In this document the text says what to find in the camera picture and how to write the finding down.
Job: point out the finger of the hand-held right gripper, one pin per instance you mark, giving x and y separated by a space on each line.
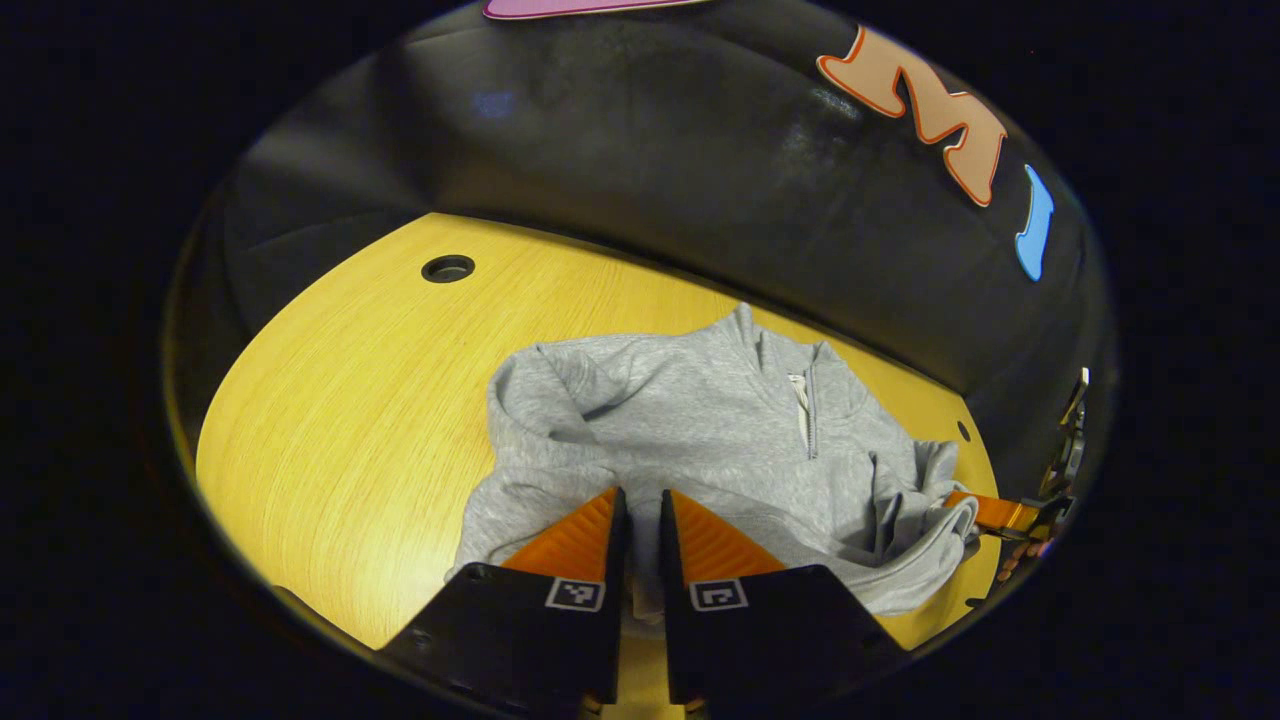
1000 513

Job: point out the grey zip sweatshirt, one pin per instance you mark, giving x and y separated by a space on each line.
700 420

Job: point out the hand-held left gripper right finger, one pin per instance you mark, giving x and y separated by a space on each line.
770 640

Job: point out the black backdrop cloth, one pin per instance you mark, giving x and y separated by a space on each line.
650 150

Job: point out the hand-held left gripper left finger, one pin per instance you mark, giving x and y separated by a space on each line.
520 640

